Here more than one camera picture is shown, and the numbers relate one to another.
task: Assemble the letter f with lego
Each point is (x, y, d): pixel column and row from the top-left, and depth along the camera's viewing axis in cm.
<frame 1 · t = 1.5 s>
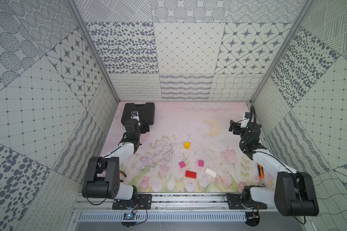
left hand: (143, 121, 90), fingers open
right hand: (239, 123, 88), fingers open
black plastic tool case: (146, 112, 113), point 3 cm above the table
yellow lego brick: (187, 145, 95), point 2 cm above the table
pink lego brick left: (182, 164, 87), point 2 cm above the table
pink lego brick right: (201, 163, 88), point 2 cm above the table
red lego brick: (191, 174, 83), point 2 cm above the table
white lego plate: (210, 172, 85), point 2 cm above the table

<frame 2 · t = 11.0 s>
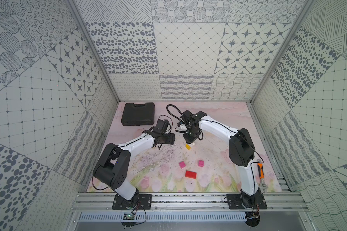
left hand: (174, 139, 90), fingers open
right hand: (191, 141, 90), fingers open
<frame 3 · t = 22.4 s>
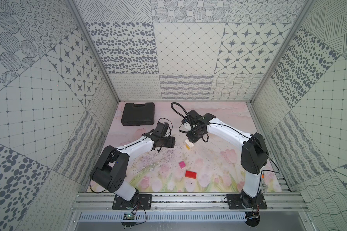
left hand: (174, 142, 90), fingers open
right hand: (194, 139, 88), fingers open
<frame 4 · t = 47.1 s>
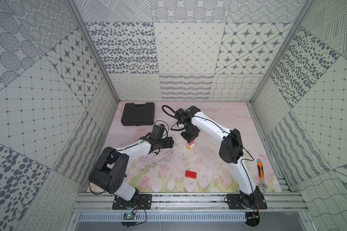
left hand: (173, 143, 90), fingers open
right hand: (192, 141, 87), fingers open
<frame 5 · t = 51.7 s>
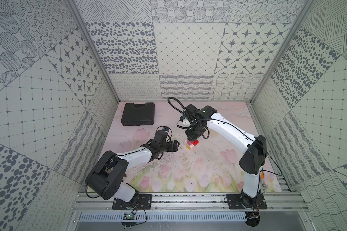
left hand: (178, 144, 88), fingers open
right hand: (193, 138, 81), fingers open
red lego brick: (195, 142, 81), point 16 cm above the table
